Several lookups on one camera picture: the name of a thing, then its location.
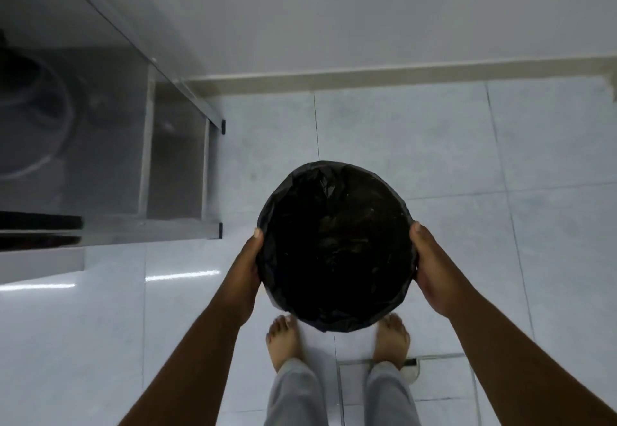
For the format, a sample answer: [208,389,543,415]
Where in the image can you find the grey trousers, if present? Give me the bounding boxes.
[264,358,421,426]

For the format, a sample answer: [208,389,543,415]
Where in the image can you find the person's foot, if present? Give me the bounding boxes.
[372,313,411,371]
[265,315,304,373]

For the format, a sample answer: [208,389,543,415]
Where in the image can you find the person's left forearm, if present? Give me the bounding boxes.
[118,291,246,426]

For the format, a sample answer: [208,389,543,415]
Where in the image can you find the stainless steel table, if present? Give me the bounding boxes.
[0,0,226,250]

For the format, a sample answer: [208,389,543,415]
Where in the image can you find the round bin with black bag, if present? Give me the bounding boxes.
[255,161,418,333]

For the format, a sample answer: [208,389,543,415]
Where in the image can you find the metal floor drain cover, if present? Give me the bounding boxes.
[400,358,420,385]

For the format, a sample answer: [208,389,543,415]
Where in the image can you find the person's left foot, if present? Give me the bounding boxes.
[265,315,304,373]

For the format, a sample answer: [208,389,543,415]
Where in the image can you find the person's right forearm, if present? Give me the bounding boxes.
[446,283,617,426]

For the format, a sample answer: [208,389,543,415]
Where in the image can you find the person's left hand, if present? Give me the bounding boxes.
[215,228,265,328]

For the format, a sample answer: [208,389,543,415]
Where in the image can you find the grey round basin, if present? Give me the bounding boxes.
[0,47,75,181]

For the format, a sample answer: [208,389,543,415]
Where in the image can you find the person's right hand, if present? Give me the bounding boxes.
[409,222,475,320]

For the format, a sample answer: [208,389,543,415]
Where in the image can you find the person's right foot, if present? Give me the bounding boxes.
[372,313,411,371]

